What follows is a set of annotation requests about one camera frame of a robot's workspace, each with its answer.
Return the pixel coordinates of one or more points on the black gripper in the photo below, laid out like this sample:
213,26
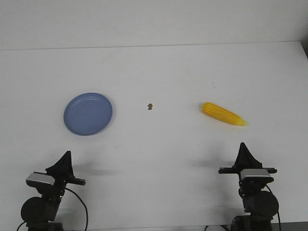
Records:
62,172
245,160

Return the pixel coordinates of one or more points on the blue round plate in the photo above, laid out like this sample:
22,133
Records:
88,114

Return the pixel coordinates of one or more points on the yellow corn cob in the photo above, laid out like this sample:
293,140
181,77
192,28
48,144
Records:
219,113

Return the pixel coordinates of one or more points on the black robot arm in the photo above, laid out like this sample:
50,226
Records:
39,213
259,205

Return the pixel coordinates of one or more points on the small brown table mark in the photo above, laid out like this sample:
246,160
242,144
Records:
150,106

